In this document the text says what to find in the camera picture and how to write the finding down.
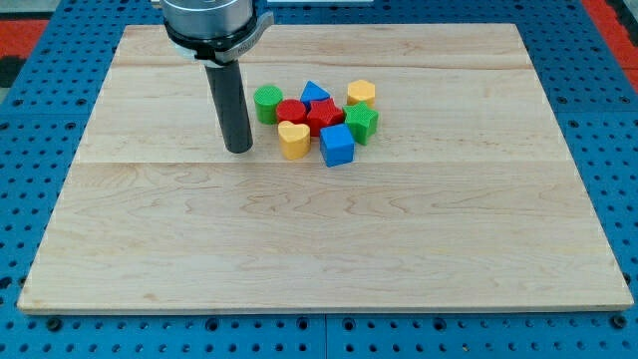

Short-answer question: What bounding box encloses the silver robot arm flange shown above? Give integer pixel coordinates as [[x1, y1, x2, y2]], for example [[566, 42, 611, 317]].
[[159, 0, 274, 68]]

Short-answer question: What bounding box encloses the blue cube block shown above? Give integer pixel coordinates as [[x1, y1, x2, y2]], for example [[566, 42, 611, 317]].
[[320, 124, 355, 168]]

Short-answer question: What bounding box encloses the yellow heart block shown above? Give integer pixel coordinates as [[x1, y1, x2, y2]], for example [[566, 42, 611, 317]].
[[277, 121, 310, 161]]

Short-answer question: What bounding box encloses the red star block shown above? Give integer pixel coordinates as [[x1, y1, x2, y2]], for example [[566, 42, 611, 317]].
[[307, 98, 345, 137]]

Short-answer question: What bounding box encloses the green star block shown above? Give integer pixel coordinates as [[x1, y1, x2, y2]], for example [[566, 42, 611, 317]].
[[343, 102, 379, 146]]

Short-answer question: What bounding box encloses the red cylinder block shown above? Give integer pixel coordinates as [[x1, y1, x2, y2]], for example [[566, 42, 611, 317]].
[[275, 99, 307, 124]]

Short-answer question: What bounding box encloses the blue triangle block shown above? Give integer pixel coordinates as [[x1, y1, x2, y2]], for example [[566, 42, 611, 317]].
[[300, 81, 330, 112]]

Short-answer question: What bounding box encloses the yellow hexagon block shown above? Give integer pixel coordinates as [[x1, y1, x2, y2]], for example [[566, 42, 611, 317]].
[[347, 80, 376, 108]]

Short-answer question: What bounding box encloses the green cylinder block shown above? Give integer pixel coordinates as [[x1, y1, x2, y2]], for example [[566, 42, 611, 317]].
[[253, 85, 283, 125]]

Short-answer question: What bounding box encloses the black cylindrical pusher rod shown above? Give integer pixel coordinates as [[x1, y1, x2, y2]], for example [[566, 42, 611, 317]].
[[205, 61, 253, 154]]

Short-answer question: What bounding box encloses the light wooden board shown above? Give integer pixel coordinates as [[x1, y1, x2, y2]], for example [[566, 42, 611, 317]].
[[18, 24, 633, 315]]

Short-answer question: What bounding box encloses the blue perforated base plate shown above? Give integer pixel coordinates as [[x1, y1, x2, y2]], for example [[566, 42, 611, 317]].
[[1, 0, 637, 358]]

